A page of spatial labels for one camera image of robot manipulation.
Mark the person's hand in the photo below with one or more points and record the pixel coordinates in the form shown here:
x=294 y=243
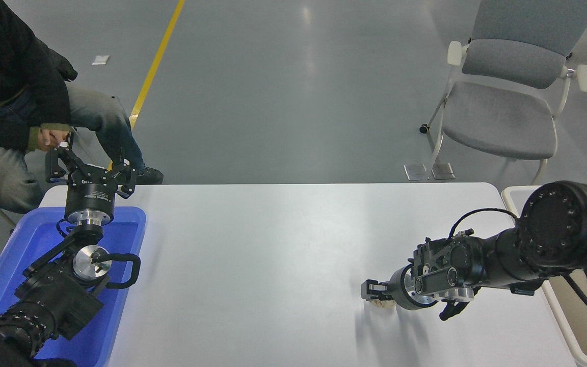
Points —
x=49 y=139

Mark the silver floor plate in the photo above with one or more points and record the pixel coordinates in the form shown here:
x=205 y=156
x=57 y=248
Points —
x=416 y=172
x=443 y=171

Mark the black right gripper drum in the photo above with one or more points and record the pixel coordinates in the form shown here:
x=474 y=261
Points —
x=399 y=289

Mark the tan paper ball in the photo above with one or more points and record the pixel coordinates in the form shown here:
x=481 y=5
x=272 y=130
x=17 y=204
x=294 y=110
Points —
x=383 y=305

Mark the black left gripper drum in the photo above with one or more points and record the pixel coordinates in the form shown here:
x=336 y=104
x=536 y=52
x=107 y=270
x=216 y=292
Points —
x=89 y=195

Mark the grey office chair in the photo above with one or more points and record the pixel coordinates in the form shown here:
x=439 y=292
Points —
x=502 y=117

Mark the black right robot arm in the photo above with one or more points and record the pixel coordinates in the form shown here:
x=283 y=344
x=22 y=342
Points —
x=563 y=224

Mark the blue plastic tray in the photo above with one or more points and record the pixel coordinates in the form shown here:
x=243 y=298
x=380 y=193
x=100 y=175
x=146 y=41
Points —
x=13 y=244

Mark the large pale bin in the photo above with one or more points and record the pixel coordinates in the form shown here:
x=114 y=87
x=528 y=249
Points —
x=579 y=336

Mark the person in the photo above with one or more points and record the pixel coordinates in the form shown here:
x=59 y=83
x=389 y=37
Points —
x=3 y=66

